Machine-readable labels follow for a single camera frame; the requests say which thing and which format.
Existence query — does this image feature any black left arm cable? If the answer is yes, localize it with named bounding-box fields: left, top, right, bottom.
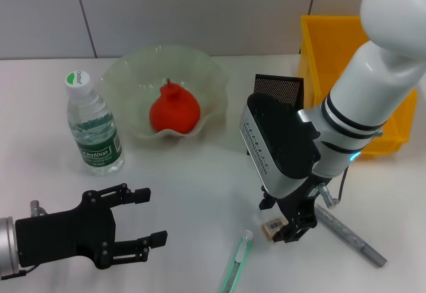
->
left=0, top=265, right=36, bottom=279

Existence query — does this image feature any silver glitter pen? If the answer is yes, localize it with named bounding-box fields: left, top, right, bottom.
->
left=314, top=202, right=389, bottom=269

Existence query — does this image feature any right arm cable with plug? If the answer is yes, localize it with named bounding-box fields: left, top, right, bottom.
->
left=318, top=166, right=350, bottom=210

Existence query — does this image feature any pale green wavy fruit bowl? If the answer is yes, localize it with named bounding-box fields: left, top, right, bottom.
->
left=99, top=44, right=231, bottom=146

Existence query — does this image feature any clear green label water bottle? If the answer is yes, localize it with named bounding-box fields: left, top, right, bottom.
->
left=64, top=70, right=124, bottom=176

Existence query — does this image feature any black mesh pen holder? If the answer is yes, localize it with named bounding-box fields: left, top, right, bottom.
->
left=246, top=73, right=304, bottom=156

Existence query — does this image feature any orange red toy fruit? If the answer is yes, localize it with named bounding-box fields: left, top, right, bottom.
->
left=149, top=77, right=202, bottom=133

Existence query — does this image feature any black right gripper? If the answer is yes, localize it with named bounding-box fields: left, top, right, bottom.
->
left=259, top=175, right=323, bottom=244

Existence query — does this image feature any beige eraser with barcode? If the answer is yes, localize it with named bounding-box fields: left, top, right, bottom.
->
left=261, top=217, right=288, bottom=240

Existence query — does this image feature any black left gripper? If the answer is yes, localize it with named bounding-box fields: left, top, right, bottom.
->
left=15, top=182, right=168, bottom=270

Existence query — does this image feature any yellow plastic storage bin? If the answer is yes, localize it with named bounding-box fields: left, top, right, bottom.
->
left=298, top=15, right=419, bottom=159

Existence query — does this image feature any green white toothbrush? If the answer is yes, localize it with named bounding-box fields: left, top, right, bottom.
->
left=218, top=229, right=256, bottom=293

